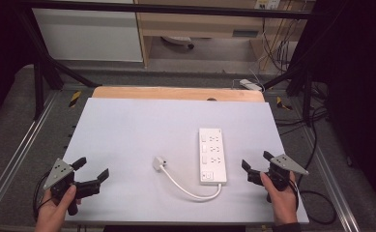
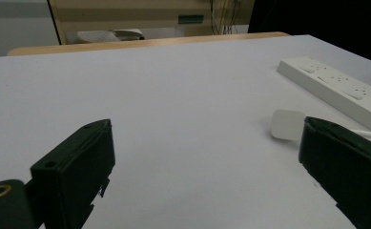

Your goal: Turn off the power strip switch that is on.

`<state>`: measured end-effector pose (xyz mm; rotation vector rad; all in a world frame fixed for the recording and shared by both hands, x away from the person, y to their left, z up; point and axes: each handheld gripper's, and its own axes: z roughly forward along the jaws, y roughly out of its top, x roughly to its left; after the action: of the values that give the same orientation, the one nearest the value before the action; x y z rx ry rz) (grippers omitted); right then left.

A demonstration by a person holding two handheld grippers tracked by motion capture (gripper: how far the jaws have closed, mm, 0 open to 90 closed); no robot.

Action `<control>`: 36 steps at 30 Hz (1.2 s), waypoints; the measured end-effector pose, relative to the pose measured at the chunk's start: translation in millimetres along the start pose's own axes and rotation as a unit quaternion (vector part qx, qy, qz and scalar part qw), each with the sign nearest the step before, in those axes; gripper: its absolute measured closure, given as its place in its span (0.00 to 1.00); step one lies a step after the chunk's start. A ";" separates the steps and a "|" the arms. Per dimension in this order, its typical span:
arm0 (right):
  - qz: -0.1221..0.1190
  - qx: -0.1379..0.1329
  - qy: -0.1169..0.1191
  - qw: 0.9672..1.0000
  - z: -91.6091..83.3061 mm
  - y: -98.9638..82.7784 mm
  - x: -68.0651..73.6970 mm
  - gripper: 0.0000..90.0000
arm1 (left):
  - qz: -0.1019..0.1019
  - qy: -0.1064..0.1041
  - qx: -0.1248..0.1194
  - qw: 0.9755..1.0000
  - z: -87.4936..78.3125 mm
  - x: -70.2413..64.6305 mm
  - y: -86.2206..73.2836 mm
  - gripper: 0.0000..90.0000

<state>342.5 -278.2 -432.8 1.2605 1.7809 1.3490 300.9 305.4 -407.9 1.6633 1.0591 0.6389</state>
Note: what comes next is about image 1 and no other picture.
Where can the black metal frame bar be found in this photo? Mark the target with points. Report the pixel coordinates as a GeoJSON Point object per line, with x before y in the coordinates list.
{"type": "Point", "coordinates": [176, 9]}

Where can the white table mat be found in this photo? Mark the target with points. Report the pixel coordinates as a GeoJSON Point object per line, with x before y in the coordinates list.
{"type": "Point", "coordinates": [127, 138]}

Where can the white plug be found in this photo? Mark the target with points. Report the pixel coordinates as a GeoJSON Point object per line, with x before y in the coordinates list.
{"type": "Point", "coordinates": [159, 163]}

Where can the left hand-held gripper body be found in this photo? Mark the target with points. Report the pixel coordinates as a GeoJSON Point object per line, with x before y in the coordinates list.
{"type": "Point", "coordinates": [58, 170]}

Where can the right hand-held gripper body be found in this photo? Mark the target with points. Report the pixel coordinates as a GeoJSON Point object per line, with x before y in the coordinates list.
{"type": "Point", "coordinates": [285, 162]}

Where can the white cabinet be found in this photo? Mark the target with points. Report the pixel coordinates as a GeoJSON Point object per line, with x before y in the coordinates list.
{"type": "Point", "coordinates": [89, 35]}

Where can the person's left hand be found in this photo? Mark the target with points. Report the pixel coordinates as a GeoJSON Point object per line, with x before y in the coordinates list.
{"type": "Point", "coordinates": [52, 212]}

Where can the black metal frame stand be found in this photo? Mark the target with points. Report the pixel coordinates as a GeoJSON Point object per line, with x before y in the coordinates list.
{"type": "Point", "coordinates": [306, 90]}
{"type": "Point", "coordinates": [39, 83]}

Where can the yellow black tape strip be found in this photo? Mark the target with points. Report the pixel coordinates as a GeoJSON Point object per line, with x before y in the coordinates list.
{"type": "Point", "coordinates": [74, 98]}
{"type": "Point", "coordinates": [283, 104]}

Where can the person's right hand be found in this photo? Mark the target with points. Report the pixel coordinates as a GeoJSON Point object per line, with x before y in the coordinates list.
{"type": "Point", "coordinates": [283, 203]}

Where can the white wall socket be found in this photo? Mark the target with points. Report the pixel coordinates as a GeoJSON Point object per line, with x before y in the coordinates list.
{"type": "Point", "coordinates": [267, 4]}

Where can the aluminium rail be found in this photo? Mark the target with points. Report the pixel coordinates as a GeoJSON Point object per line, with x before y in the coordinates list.
{"type": "Point", "coordinates": [330, 180]}
{"type": "Point", "coordinates": [18, 151]}

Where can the wooden desk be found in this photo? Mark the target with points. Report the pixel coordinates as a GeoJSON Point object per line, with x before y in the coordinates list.
{"type": "Point", "coordinates": [201, 24]}

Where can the small white floor power strip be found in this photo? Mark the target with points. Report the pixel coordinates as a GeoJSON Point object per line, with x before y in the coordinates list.
{"type": "Point", "coordinates": [250, 85]}

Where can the black curtain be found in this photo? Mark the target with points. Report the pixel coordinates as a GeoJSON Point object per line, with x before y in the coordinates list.
{"type": "Point", "coordinates": [359, 80]}
{"type": "Point", "coordinates": [2, 48]}

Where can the grey device under desk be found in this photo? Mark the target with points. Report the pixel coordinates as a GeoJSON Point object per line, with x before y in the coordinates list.
{"type": "Point", "coordinates": [177, 40]}

